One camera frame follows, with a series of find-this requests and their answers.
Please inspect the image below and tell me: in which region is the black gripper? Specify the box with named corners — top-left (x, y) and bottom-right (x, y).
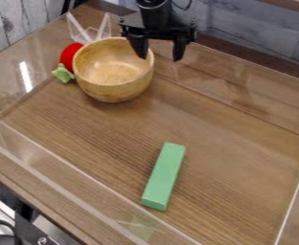
top-left (119, 12), bottom-right (197, 61)

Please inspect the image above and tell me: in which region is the green rectangular stick block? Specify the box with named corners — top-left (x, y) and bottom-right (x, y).
top-left (140, 142), bottom-right (187, 212)

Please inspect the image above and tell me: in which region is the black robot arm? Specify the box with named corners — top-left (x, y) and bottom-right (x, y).
top-left (119, 0), bottom-right (197, 61)

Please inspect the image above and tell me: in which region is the brown wooden bowl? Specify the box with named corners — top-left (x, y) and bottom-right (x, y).
top-left (74, 37), bottom-right (155, 102)

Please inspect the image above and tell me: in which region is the red plush tomato toy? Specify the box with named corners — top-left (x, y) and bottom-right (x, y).
top-left (51, 42), bottom-right (83, 83)

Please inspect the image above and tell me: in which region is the clear acrylic table barrier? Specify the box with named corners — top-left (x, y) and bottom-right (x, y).
top-left (0, 108), bottom-right (299, 245)

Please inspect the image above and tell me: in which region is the clear acrylic corner bracket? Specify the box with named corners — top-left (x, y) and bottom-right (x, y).
top-left (67, 12), bottom-right (111, 44)

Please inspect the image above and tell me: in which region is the black table clamp mount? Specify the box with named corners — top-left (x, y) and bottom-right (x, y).
top-left (15, 203), bottom-right (59, 245)

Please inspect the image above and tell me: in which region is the black cable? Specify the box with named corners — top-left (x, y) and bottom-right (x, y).
top-left (0, 219), bottom-right (21, 245)

